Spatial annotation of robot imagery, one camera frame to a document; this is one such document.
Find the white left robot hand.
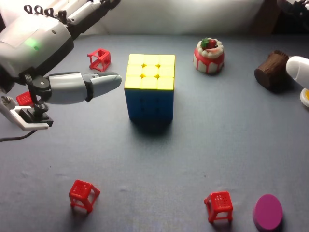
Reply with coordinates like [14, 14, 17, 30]
[0, 0, 123, 105]

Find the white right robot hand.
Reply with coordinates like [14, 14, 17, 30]
[277, 0, 309, 90]

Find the multicoloured puzzle cube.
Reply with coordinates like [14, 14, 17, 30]
[124, 54, 176, 126]

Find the brown toy log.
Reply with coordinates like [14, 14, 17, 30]
[254, 50, 290, 92]

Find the toy fried egg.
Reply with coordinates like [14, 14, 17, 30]
[299, 88, 309, 107]

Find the small red plastic stool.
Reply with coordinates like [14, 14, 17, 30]
[87, 48, 112, 72]
[68, 179, 101, 213]
[15, 91, 34, 107]
[203, 191, 233, 223]

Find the toy strawberry cake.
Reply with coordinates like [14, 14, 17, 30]
[193, 37, 225, 75]

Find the magenta round disc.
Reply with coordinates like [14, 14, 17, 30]
[252, 194, 283, 232]

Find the grey table cloth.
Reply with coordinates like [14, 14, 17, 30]
[0, 32, 309, 232]

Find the thin black cable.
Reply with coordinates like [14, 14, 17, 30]
[0, 130, 38, 143]

